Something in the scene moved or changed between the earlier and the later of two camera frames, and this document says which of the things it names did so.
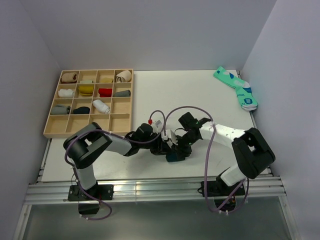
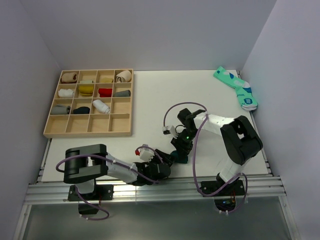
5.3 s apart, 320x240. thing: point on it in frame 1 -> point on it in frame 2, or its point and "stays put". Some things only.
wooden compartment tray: (82, 97) stays put
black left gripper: (160, 147) -> (165, 157)
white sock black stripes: (100, 105) stays put
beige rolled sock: (69, 78) stays put
